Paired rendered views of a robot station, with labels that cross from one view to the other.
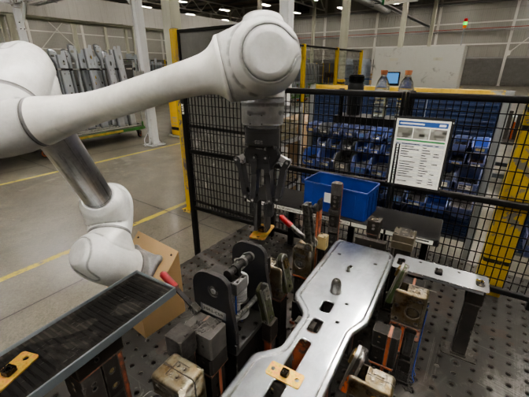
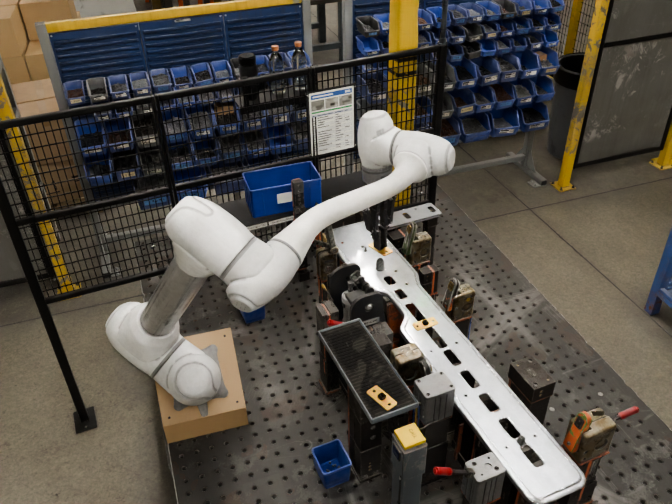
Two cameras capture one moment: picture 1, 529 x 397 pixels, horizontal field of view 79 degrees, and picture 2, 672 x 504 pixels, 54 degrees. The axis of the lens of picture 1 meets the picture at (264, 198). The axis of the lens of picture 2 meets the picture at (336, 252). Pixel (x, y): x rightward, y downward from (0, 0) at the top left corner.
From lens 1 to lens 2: 1.69 m
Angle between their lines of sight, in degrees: 48
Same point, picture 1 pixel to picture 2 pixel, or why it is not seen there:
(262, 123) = not seen: hidden behind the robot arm
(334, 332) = (413, 289)
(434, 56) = not seen: outside the picture
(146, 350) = (264, 427)
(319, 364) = (430, 307)
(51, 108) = (306, 238)
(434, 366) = not seen: hidden behind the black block
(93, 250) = (209, 367)
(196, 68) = (412, 175)
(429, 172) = (344, 133)
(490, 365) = (445, 261)
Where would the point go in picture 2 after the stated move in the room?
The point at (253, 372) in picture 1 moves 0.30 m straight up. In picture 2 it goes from (413, 335) to (417, 263)
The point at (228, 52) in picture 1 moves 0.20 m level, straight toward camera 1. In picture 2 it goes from (430, 163) to (503, 180)
